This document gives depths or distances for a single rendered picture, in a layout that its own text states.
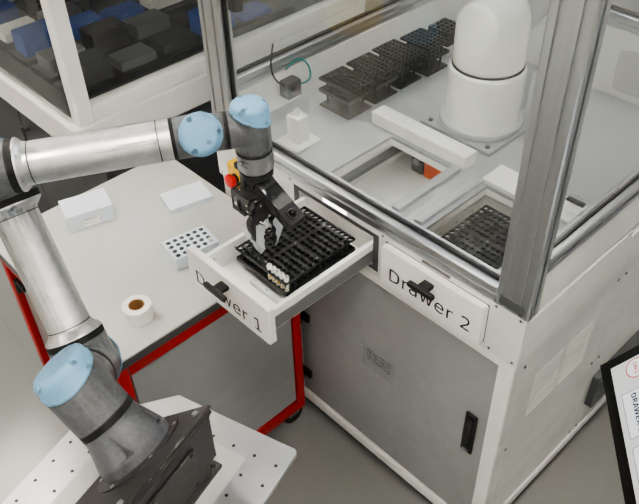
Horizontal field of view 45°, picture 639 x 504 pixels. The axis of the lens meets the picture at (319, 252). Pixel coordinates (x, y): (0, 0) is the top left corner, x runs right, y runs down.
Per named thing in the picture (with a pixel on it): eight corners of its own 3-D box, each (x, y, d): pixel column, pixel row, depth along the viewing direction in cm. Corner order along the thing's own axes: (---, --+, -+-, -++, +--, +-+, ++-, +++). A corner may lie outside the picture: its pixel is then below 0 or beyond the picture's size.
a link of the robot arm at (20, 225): (67, 420, 146) (-66, 152, 136) (79, 394, 161) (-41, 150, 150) (127, 394, 147) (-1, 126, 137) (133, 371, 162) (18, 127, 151)
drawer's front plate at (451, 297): (478, 345, 167) (484, 310, 159) (379, 280, 183) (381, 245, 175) (483, 341, 168) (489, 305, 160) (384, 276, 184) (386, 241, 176)
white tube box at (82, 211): (70, 233, 207) (65, 218, 204) (62, 215, 213) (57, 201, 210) (116, 219, 212) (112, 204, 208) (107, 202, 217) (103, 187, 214)
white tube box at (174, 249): (177, 271, 195) (175, 260, 193) (163, 253, 200) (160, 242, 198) (220, 252, 200) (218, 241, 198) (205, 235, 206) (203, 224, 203)
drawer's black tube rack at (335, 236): (286, 304, 175) (285, 284, 171) (237, 267, 185) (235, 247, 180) (355, 258, 186) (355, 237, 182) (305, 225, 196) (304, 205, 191)
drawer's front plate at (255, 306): (271, 346, 168) (267, 311, 161) (191, 281, 184) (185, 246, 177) (277, 342, 169) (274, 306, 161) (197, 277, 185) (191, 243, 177)
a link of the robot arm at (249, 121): (222, 94, 149) (266, 88, 150) (228, 142, 156) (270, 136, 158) (227, 115, 143) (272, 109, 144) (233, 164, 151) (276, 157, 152)
